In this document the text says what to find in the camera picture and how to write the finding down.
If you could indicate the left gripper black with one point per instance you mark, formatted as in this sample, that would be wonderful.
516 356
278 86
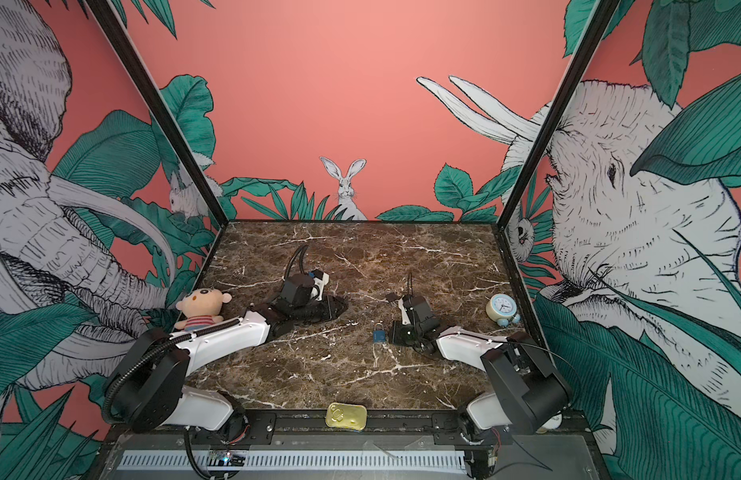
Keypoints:
331 311

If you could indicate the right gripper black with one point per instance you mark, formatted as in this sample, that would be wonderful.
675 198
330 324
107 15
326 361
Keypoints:
397 338

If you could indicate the blue padlock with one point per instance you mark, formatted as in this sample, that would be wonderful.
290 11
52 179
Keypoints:
379 334

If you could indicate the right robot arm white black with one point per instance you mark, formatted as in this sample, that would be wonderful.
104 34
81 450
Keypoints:
527 394

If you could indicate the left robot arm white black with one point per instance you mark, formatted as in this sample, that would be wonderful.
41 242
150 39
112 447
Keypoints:
148 388

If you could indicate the small alarm clock teal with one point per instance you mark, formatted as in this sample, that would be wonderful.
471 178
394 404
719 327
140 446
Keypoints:
502 310

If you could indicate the yellow tin can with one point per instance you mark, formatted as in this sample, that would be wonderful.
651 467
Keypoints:
346 416

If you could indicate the plush doll toy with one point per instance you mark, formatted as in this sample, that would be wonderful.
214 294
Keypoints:
201 309

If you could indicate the small circuit board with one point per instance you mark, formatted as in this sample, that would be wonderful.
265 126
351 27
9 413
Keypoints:
225 460

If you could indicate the white vented strip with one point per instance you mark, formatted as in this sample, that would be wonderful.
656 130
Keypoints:
307 460

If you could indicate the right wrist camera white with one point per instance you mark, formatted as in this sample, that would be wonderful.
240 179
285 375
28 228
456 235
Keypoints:
404 316

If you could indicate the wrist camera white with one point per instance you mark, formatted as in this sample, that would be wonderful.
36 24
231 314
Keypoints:
404 316
321 279

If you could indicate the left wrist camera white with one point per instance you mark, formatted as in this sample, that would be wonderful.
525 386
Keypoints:
321 279

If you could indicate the black mounting rail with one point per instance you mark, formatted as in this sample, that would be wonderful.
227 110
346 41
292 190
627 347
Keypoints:
444 427

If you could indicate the left black frame post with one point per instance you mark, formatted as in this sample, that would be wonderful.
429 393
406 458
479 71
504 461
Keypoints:
109 21

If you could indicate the black frame post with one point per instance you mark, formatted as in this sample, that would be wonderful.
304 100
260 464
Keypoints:
109 21
589 41

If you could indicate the right black frame post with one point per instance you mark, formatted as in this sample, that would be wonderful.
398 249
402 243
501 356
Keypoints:
589 41

